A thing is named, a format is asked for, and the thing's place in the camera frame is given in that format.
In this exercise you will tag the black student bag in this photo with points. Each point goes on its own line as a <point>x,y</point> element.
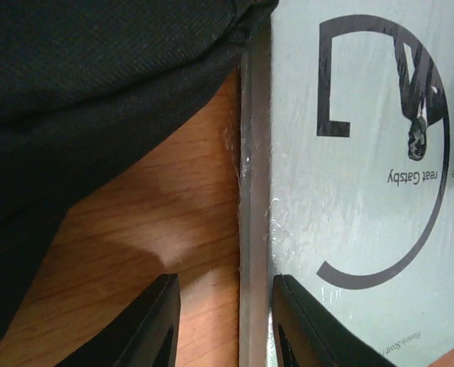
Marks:
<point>87,89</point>

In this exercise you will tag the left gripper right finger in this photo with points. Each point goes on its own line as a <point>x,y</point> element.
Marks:
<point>307,334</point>

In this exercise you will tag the grey Great Gatsby book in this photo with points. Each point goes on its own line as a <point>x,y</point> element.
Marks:
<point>347,173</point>

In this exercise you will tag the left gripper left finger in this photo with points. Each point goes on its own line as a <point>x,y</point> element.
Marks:
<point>145,333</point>

